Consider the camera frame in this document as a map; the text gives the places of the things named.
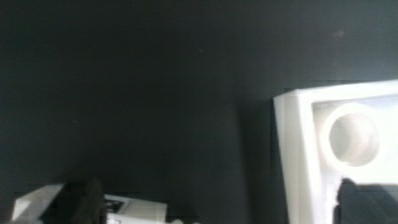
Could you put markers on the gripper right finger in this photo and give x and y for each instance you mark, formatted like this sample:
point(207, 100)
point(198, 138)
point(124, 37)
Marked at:
point(367, 203)

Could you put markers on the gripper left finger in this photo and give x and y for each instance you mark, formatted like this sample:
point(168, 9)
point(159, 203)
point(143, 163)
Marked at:
point(78, 207)

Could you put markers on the white leg with tag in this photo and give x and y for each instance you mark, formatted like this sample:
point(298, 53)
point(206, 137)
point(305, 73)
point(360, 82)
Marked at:
point(129, 211)

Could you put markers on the white square tabletop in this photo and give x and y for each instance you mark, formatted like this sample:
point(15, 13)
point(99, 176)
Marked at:
point(339, 143)

